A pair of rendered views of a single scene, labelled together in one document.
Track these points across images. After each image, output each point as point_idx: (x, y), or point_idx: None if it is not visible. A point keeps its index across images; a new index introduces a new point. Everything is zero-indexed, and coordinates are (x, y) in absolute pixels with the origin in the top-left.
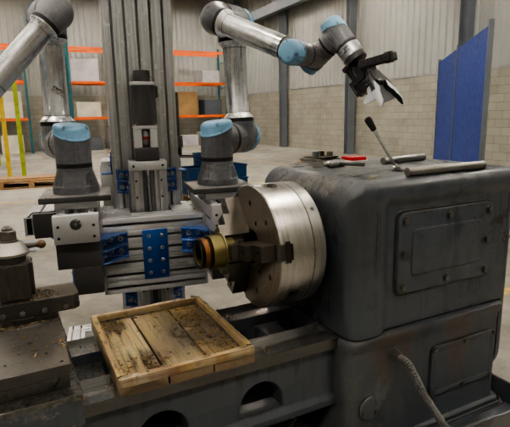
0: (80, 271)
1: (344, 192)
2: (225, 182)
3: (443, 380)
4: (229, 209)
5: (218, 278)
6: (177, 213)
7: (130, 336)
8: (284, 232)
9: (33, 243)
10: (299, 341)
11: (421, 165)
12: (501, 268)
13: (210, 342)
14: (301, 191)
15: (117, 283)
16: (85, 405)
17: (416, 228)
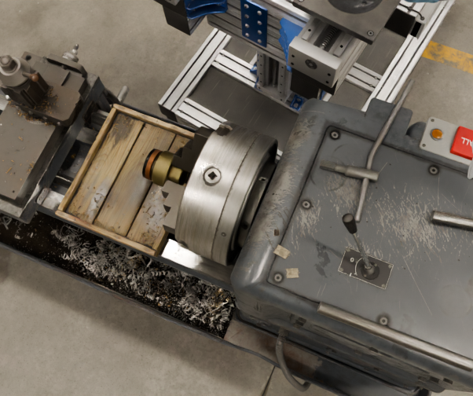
0: (168, 10)
1: (239, 263)
2: (344, 9)
3: (343, 357)
4: (192, 146)
5: (295, 92)
6: (282, 1)
7: (118, 154)
8: (180, 234)
9: (27, 75)
10: (211, 264)
11: (453, 272)
12: (460, 390)
13: (148, 214)
14: (232, 208)
15: (217, 22)
16: (42, 206)
17: (319, 326)
